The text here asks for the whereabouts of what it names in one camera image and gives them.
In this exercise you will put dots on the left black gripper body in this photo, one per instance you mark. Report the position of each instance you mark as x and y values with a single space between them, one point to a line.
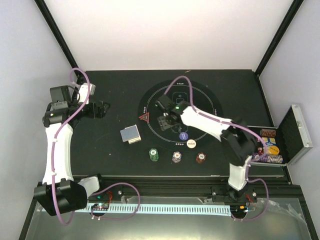
91 113

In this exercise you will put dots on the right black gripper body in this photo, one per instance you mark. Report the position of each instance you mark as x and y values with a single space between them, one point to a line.
167 124

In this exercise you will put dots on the purple round blind button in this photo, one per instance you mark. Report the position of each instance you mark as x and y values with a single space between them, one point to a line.
183 136

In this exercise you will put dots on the white dealer button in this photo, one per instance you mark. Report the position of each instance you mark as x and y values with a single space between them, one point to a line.
191 143

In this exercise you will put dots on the blue white chip stack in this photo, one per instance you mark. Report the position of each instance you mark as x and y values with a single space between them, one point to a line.
176 157

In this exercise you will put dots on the green chip stack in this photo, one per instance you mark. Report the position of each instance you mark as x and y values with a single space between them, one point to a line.
153 155

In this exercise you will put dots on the orange black chip stack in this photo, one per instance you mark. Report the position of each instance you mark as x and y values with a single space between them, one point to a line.
200 158

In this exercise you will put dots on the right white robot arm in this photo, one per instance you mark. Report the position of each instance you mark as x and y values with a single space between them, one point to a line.
238 142

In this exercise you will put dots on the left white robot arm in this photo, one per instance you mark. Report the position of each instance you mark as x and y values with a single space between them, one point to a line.
58 193

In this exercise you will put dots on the round black poker mat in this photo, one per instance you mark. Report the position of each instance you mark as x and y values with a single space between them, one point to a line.
181 90

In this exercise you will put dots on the red triangle all-in marker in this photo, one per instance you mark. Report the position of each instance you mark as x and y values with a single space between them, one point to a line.
145 117

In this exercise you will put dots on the blue playing card deck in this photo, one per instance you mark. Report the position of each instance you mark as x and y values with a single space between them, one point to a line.
129 133

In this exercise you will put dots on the white card box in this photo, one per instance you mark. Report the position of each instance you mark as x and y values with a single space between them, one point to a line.
134 140

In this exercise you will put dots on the left circuit board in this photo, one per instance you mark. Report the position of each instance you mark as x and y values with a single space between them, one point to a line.
100 207

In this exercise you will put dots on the circuit board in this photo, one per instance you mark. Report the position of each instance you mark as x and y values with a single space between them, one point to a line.
242 208
100 207

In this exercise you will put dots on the brown chip row in case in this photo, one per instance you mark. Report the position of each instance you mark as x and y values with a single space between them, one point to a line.
268 133

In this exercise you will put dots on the boxed card deck in case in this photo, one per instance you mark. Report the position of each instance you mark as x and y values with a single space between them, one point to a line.
269 141

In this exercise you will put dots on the yellow round button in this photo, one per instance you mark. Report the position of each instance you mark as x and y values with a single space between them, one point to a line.
273 150

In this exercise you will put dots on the right circuit board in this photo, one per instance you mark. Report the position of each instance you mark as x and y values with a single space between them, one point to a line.
242 208

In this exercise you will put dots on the aluminium poker case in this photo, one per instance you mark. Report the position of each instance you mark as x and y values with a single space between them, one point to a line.
292 137

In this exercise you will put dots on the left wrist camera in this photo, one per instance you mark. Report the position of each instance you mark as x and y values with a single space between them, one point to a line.
92 89

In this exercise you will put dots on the white slotted cable duct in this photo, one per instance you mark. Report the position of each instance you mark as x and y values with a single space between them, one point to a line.
162 209

